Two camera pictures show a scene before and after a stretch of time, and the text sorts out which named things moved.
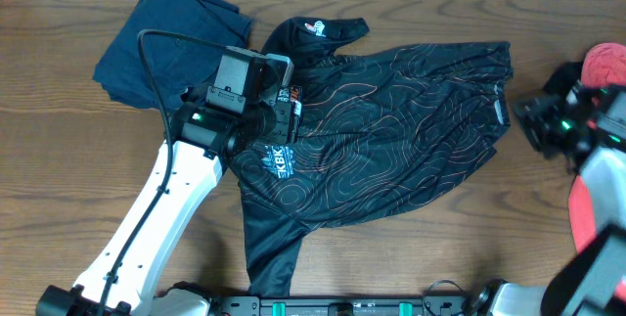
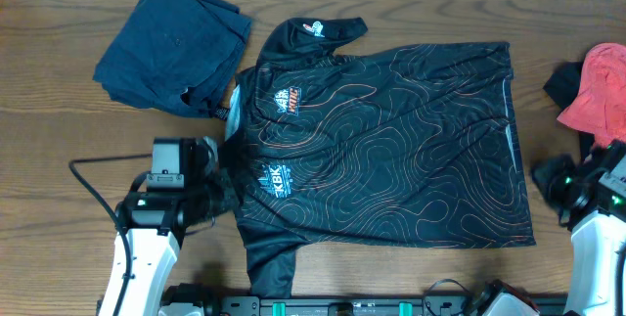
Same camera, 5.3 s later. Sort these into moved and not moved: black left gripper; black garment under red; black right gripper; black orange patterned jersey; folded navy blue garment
Moved: black orange patterned jersey; black left gripper; black right gripper
Not moved: black garment under red; folded navy blue garment
